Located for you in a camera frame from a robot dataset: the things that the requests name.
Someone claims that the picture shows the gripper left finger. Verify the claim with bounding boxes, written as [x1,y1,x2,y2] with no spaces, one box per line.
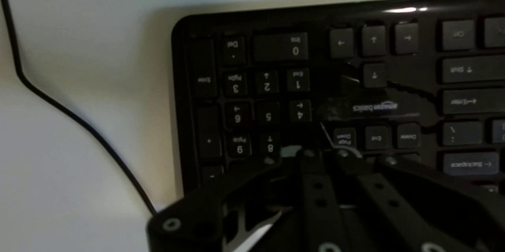
[146,149,344,252]

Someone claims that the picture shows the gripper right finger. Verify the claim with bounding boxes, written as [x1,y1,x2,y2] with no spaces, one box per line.
[336,150,505,252]

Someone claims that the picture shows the black computer keyboard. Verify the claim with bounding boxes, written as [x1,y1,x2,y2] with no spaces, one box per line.
[170,0,505,205]

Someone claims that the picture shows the black cable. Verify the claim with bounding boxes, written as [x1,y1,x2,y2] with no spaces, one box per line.
[0,0,158,215]

